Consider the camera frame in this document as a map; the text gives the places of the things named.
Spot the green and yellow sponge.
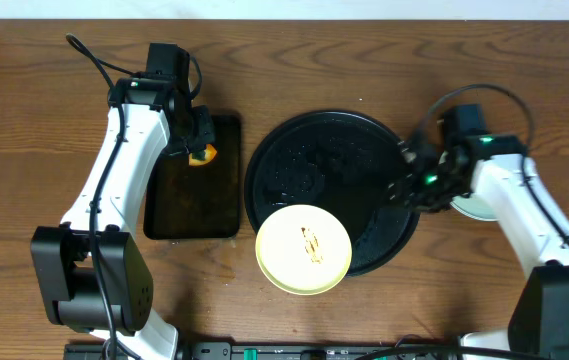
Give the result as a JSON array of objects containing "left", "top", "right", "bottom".
[{"left": 188, "top": 144, "right": 217, "bottom": 167}]

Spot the mint green plate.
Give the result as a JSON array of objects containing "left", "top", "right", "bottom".
[{"left": 438, "top": 149, "right": 500, "bottom": 223}]

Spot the yellow plate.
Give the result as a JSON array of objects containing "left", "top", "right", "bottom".
[{"left": 255, "top": 205, "right": 353, "bottom": 296}]

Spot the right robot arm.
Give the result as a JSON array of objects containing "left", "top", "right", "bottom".
[{"left": 389, "top": 133, "right": 569, "bottom": 359}]

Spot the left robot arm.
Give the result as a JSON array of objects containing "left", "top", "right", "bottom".
[{"left": 30, "top": 73, "right": 212, "bottom": 359}]

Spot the black rectangular water tray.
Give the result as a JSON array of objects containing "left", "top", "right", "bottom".
[{"left": 143, "top": 115, "right": 241, "bottom": 240}]

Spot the round black tray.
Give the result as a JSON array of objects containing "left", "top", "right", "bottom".
[{"left": 244, "top": 111, "right": 419, "bottom": 277}]

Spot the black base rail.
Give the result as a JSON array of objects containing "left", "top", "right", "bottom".
[{"left": 63, "top": 342, "right": 461, "bottom": 360}]

